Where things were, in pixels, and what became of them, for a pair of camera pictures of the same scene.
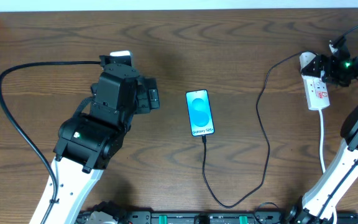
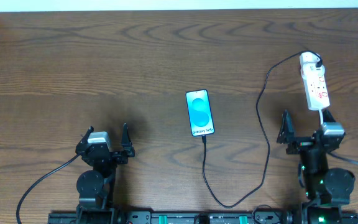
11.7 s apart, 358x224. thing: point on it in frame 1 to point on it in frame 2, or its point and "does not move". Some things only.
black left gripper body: (151, 98) to (114, 156)
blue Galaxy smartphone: (199, 112) does not move
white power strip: (317, 93) does not move
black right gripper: (322, 66) to (304, 144)
